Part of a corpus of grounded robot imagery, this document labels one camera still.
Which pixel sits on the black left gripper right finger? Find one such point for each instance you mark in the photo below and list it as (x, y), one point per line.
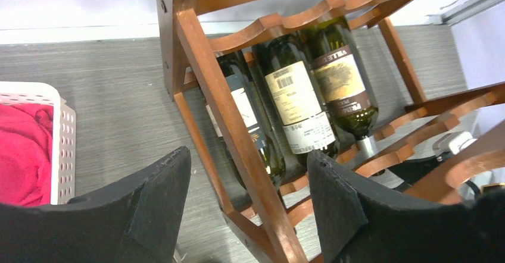
(360, 220)

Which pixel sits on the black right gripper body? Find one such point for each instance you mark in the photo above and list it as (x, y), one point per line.
(411, 171)

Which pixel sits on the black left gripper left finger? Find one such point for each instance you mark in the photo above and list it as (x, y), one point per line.
(134, 219)

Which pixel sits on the dark wine bottle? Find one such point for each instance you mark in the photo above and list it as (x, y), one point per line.
(344, 86)

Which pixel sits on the dark bottle white label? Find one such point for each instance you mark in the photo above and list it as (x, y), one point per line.
(292, 89)

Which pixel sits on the brown wooden wine rack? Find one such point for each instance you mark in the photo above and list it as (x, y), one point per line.
(189, 60)

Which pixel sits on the white plastic basket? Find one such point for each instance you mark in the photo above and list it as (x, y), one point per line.
(64, 132)

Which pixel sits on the pink folded cloth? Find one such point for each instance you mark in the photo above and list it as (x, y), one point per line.
(26, 154)

